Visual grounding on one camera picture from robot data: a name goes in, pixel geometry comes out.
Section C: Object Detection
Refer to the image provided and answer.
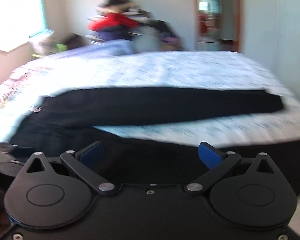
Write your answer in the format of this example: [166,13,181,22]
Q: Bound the black pants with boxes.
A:
[9,87,300,194]

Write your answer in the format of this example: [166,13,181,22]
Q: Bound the white script-print bed quilt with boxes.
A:
[0,51,300,146]

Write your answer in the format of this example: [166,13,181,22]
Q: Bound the purple ribbed blanket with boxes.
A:
[62,40,134,58]

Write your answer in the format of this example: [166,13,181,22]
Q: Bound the pile of folded clothes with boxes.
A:
[87,0,183,53]

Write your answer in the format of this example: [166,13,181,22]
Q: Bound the white sliding wardrobe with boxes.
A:
[242,0,300,99]

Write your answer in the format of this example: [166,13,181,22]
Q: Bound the bright window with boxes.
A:
[0,0,47,53]

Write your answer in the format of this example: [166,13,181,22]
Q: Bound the wooden door frame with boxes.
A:
[194,0,242,52]

